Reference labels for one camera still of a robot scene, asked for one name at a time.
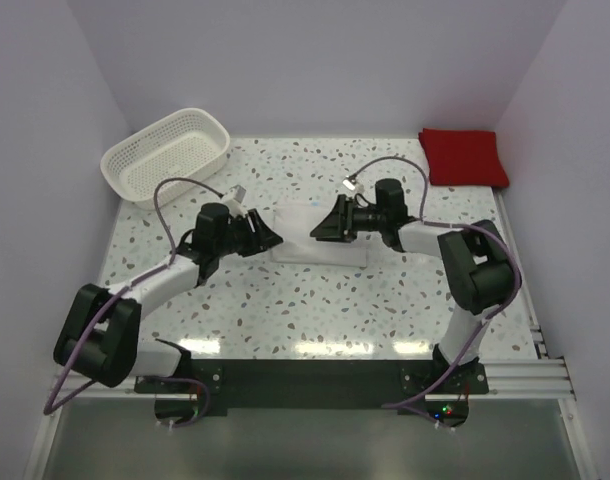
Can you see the white t shirt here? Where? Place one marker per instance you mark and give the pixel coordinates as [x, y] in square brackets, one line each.
[294, 222]

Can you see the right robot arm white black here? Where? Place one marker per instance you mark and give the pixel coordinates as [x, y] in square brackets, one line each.
[482, 276]

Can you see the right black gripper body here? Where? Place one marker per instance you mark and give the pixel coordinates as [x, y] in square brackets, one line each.
[369, 219]

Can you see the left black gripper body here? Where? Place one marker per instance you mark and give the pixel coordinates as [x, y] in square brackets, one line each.
[232, 242]

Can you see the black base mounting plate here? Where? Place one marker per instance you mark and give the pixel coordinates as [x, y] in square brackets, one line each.
[216, 387]

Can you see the white plastic perforated basket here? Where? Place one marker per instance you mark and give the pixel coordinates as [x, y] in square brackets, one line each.
[189, 143]

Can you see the aluminium extrusion rail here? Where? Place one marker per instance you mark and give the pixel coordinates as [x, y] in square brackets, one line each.
[506, 379]

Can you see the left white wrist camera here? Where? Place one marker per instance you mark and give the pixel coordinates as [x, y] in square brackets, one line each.
[233, 200]

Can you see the folded red t shirt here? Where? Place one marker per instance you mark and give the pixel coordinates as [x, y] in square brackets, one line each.
[463, 158]

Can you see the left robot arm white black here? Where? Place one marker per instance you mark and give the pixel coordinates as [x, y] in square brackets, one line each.
[100, 336]

